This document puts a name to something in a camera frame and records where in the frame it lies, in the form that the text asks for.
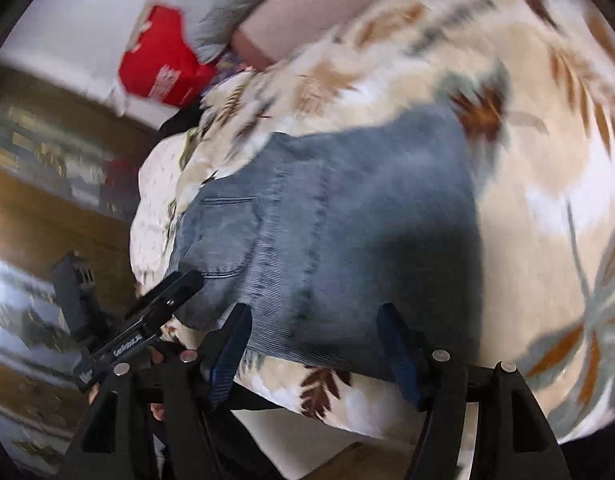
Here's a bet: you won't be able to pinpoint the black cloth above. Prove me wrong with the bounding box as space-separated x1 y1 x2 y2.
158 105 203 141

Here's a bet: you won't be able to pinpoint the person's left hand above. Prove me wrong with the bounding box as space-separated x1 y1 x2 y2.
146 348 168 423

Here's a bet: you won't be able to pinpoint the white small-print pillow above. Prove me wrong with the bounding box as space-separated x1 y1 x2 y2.
129 132 208 286

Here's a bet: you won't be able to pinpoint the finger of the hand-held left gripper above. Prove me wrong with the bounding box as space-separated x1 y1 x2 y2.
135 270 206 323

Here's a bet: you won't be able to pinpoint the grey quilted pillow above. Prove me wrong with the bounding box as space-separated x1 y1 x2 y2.
132 0 358 63

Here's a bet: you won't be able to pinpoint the blue denim pants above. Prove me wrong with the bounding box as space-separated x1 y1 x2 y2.
168 102 488 381

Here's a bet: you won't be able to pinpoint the leaf print blanket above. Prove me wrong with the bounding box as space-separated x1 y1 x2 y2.
132 0 615 446

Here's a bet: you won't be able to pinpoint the red shopping bag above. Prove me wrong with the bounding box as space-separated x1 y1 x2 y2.
118 5 223 108

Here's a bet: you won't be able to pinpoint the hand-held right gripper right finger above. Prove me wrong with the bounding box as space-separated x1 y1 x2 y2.
376 302 573 480

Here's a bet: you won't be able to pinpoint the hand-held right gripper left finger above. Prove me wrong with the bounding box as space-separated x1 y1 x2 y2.
62 302 253 480

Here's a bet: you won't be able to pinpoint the pink plush cushion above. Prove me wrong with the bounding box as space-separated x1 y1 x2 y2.
232 0 438 71

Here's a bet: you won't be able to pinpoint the glossy wooden cabinet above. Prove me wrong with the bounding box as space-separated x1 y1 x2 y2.
0 67 163 480

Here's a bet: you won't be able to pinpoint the white bed sheet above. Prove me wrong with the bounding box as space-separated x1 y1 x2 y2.
230 400 481 480

